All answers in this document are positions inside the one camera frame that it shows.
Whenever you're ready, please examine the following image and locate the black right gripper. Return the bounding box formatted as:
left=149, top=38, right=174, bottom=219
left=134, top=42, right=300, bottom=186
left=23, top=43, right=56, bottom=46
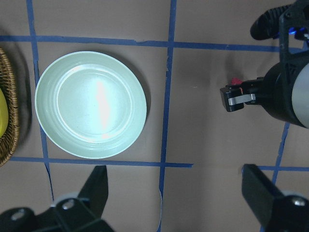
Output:
left=220, top=63, right=299, bottom=125

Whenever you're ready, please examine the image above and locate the wicker fruit basket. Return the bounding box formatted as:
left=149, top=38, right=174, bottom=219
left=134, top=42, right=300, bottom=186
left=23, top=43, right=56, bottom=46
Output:
left=0, top=49, right=20, bottom=166

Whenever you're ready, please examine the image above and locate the light green plate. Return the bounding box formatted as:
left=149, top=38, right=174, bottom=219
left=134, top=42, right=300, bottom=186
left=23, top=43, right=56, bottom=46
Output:
left=35, top=51, right=147, bottom=159

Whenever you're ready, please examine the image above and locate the yellow banana bunch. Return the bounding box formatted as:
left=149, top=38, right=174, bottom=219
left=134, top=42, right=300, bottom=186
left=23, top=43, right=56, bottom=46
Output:
left=0, top=90, right=9, bottom=137

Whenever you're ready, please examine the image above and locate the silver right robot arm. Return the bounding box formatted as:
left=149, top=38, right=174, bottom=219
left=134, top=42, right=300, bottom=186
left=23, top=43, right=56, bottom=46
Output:
left=220, top=63, right=309, bottom=129

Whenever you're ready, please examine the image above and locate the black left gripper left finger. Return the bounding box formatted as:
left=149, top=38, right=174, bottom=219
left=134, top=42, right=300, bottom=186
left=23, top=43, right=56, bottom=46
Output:
left=78, top=165, right=108, bottom=218

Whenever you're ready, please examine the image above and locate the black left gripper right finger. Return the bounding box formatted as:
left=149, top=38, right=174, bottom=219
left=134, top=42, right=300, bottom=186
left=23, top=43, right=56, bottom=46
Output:
left=241, top=164, right=284, bottom=226

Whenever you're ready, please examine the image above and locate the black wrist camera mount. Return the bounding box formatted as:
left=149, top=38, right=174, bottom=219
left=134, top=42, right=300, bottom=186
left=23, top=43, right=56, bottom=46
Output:
left=250, top=0, right=309, bottom=71

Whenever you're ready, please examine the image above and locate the red strawberry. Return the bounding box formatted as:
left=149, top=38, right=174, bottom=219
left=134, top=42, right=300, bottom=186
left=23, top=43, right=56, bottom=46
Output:
left=231, top=77, right=243, bottom=86

